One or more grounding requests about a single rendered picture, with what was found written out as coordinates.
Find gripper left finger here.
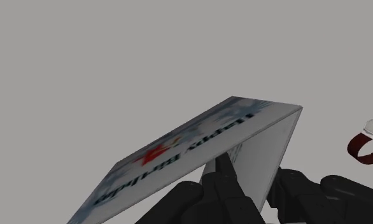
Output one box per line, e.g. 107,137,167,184
134,152,266,224

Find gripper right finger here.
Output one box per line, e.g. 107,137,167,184
266,167,373,224

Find white printed greeting card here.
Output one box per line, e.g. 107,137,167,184
66,95,304,224

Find red strap wristwatch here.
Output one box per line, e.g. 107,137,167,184
347,117,373,165

